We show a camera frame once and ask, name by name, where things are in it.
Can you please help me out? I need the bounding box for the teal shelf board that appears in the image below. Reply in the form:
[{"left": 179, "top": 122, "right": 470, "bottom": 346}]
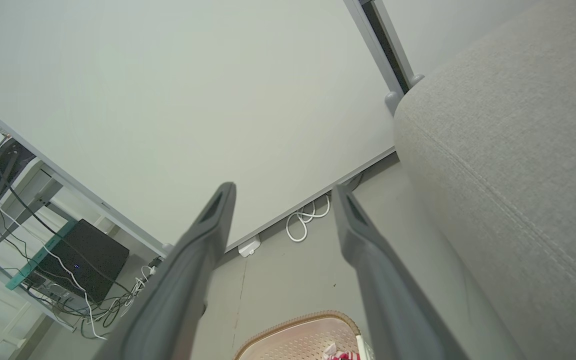
[{"left": 5, "top": 220, "right": 77, "bottom": 292}]

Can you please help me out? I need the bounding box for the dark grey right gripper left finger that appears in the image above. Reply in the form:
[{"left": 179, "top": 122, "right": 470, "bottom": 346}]
[{"left": 93, "top": 181, "right": 237, "bottom": 360}]

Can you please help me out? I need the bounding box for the white desk frame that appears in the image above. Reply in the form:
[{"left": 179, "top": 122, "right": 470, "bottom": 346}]
[{"left": 0, "top": 159, "right": 119, "bottom": 360}]

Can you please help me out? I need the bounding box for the grey metal partition post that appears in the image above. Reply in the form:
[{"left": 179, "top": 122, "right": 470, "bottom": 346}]
[{"left": 343, "top": 0, "right": 425, "bottom": 116}]

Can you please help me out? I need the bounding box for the beige perforated laundry basket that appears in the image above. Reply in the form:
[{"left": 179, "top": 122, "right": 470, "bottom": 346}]
[{"left": 233, "top": 310, "right": 370, "bottom": 360}]

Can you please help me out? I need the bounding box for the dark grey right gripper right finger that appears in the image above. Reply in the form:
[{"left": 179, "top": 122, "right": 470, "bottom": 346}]
[{"left": 331, "top": 184, "right": 469, "bottom": 360}]

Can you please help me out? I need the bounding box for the white coiled cable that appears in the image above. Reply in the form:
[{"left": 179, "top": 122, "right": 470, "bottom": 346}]
[{"left": 285, "top": 193, "right": 332, "bottom": 244}]

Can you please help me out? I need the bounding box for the grey fabric sofa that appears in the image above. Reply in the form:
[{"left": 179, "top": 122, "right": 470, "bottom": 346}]
[{"left": 393, "top": 0, "right": 576, "bottom": 360}]

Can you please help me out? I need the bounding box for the black computer box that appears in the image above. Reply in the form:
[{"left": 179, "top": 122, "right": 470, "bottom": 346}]
[{"left": 34, "top": 218, "right": 131, "bottom": 304}]

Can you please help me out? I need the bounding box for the white wall plug adapter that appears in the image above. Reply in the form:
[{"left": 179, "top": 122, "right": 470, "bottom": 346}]
[{"left": 237, "top": 235, "right": 262, "bottom": 258}]

